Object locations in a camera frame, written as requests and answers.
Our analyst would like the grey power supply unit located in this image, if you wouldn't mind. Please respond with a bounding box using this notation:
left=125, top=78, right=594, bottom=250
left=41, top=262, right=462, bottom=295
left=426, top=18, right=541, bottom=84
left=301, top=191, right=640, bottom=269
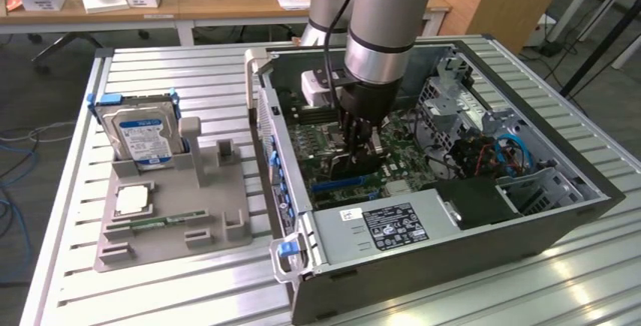
left=304, top=189, right=465, bottom=267

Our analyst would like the metal disk bay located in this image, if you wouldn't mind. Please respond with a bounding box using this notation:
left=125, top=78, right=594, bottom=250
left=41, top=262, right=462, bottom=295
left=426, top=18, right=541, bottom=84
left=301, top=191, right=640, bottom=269
left=494, top=167, right=586, bottom=217

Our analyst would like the black open PC case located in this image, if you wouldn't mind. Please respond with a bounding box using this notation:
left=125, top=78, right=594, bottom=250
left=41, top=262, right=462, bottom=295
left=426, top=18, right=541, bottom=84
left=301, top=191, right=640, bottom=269
left=244, top=34, right=626, bottom=325

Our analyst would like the blue expansion slot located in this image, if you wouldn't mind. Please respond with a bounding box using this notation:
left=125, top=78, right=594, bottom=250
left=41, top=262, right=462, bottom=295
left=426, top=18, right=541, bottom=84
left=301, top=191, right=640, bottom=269
left=309, top=176, right=369, bottom=192

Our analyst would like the grey metal drive cage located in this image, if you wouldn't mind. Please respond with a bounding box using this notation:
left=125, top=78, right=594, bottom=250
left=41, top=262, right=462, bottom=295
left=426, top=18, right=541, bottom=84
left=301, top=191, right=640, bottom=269
left=414, top=53, right=497, bottom=154

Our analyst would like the blue SATA wire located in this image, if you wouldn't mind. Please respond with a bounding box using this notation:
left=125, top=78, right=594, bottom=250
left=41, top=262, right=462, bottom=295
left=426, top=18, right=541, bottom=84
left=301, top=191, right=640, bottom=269
left=493, top=133, right=533, bottom=177

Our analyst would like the silver CPU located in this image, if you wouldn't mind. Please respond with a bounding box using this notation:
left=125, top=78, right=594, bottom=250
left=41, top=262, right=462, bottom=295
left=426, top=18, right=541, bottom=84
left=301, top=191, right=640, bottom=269
left=113, top=186, right=151, bottom=216

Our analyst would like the green RAM stick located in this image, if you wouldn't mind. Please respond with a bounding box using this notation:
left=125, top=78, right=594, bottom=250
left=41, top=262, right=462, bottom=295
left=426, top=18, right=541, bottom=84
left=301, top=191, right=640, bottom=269
left=107, top=211, right=209, bottom=235

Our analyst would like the black office chair base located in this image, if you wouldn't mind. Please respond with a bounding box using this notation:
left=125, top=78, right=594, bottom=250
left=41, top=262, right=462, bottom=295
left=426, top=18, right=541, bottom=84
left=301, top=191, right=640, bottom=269
left=29, top=32, right=104, bottom=76

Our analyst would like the green motherboard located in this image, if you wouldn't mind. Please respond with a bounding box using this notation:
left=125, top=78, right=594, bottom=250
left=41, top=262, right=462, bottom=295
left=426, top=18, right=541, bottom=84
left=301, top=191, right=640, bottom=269
left=288, top=100, right=437, bottom=209

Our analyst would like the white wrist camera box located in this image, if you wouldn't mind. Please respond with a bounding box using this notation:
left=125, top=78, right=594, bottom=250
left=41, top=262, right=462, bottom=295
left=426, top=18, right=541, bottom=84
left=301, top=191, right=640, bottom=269
left=300, top=70, right=347, bottom=108

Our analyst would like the grey printed parts rack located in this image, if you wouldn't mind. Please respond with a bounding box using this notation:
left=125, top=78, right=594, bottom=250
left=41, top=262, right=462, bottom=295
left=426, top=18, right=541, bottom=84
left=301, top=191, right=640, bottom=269
left=93, top=115, right=255, bottom=273

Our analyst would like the CPU socket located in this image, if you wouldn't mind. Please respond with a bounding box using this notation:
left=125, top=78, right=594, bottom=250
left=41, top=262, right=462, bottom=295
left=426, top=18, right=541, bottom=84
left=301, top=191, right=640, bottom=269
left=323, top=121, right=352, bottom=145

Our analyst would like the wooden desk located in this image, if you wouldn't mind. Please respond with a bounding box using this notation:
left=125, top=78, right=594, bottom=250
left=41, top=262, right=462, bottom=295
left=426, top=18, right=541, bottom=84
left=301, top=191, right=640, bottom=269
left=0, top=0, right=452, bottom=47

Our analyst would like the wooden cabinet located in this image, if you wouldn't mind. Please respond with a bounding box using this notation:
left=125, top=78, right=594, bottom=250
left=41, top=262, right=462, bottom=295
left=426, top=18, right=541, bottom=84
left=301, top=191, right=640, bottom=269
left=428, top=0, right=574, bottom=51

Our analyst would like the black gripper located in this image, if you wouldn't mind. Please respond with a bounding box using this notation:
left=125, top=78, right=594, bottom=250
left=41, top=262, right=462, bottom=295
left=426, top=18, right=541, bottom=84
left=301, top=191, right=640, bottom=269
left=337, top=77, right=401, bottom=124

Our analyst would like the black wire bundle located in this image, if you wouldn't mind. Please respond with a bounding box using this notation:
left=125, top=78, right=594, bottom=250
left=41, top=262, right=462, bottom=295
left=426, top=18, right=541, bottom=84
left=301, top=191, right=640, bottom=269
left=445, top=134, right=497, bottom=180

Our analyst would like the hard disk with blue bracket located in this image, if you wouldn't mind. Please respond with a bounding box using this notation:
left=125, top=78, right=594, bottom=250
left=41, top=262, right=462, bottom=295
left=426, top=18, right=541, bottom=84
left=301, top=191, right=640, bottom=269
left=85, top=87, right=184, bottom=171

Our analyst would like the black camera cable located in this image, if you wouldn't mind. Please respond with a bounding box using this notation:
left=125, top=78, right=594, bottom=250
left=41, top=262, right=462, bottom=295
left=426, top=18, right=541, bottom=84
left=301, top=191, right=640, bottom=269
left=321, top=0, right=365, bottom=96

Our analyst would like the Nvidia graphics card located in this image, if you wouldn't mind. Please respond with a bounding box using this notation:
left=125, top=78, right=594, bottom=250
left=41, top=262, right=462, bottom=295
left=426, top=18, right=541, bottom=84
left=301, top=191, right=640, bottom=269
left=317, top=151, right=381, bottom=184

